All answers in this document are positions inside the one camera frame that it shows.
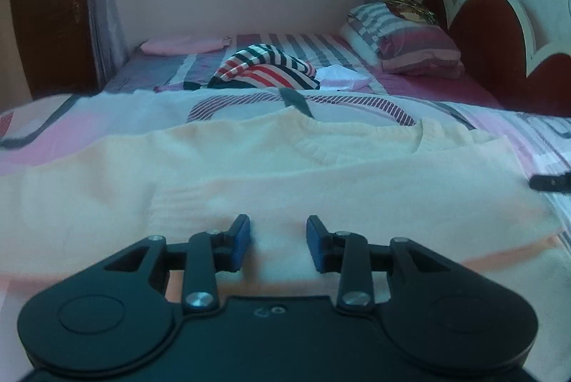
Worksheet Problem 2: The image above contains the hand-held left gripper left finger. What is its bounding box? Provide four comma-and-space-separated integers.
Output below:
96, 214, 251, 315

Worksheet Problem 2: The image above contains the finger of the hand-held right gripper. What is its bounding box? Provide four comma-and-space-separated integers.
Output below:
529, 171, 571, 195

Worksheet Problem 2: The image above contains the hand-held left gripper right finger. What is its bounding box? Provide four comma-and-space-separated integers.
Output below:
306, 215, 465, 315

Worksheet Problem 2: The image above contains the cream knit sweater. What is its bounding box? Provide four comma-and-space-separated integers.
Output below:
0, 105, 564, 308

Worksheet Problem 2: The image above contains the red and white headboard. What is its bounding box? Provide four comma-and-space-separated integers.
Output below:
420, 0, 571, 117

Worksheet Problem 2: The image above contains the lilac cloth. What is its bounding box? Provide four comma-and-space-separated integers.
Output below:
153, 80, 210, 94

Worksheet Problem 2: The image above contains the white folded cloth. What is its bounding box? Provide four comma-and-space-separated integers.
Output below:
314, 65, 372, 92

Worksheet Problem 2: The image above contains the red white black striped garment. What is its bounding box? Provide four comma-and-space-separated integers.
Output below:
206, 44, 322, 92

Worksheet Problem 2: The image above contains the pink patterned blanket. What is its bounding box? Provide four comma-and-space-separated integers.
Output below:
0, 86, 571, 322

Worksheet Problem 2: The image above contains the bed with striped sheet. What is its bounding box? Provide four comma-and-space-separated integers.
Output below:
102, 31, 507, 111

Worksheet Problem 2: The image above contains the pink folded cloth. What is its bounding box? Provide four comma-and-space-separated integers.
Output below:
140, 35, 232, 55

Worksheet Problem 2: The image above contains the gold patterned cushion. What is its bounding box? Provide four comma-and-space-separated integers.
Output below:
379, 0, 439, 26

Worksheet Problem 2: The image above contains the brown wooden wardrobe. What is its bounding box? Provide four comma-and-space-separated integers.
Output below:
8, 0, 101, 101

